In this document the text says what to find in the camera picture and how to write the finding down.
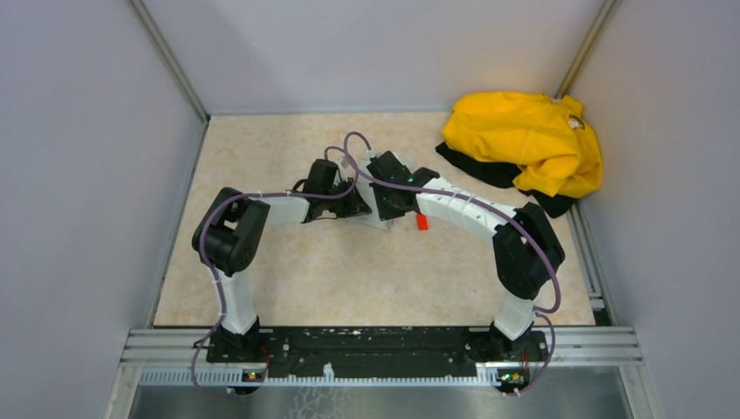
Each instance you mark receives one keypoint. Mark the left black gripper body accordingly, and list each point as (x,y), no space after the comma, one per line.
(346,206)

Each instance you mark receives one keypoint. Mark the aluminium frame rail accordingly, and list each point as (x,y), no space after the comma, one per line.
(172,357)

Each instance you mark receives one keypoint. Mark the small red block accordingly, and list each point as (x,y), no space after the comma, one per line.
(421,222)

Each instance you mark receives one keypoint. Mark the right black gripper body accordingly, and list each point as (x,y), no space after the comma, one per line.
(386,207)

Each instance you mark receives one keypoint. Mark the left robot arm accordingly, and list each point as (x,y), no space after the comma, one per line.
(228,236)

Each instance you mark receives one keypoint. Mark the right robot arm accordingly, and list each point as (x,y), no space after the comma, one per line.
(526,249)

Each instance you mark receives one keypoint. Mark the yellow garment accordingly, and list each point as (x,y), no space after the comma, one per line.
(556,150)

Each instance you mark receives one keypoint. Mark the white cardboard box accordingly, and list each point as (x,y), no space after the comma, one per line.
(366,194)

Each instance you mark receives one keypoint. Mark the black garment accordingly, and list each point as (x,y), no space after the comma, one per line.
(501,175)

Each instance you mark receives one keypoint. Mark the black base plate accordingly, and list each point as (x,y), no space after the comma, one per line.
(383,352)

